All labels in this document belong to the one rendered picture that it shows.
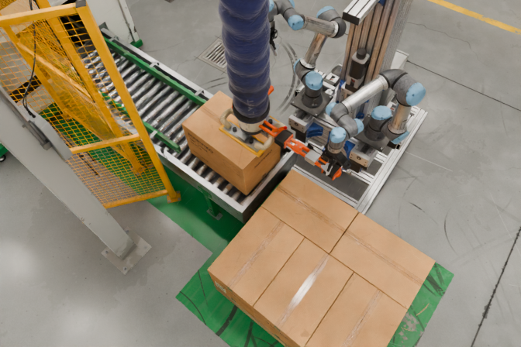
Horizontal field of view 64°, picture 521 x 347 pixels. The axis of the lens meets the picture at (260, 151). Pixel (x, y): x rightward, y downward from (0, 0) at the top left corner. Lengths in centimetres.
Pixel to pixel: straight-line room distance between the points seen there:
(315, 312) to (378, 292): 44
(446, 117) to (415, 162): 65
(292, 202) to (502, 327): 181
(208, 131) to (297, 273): 116
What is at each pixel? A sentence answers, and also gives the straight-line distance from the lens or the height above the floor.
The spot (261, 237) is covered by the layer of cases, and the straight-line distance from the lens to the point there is 301.
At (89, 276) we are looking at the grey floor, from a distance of 380.
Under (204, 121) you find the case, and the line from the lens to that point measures 303.
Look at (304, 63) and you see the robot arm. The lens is 287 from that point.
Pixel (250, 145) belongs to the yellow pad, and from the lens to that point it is 261.
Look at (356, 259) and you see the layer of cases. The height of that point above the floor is 54.
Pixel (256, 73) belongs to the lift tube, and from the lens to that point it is 214.
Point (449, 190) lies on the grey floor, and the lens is 406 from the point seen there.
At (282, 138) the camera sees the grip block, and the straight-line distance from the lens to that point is 249.
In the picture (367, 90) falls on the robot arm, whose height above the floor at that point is 164.
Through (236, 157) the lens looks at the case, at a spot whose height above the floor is 95.
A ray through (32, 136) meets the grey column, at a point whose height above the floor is 171.
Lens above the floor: 337
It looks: 58 degrees down
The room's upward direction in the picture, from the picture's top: 4 degrees counter-clockwise
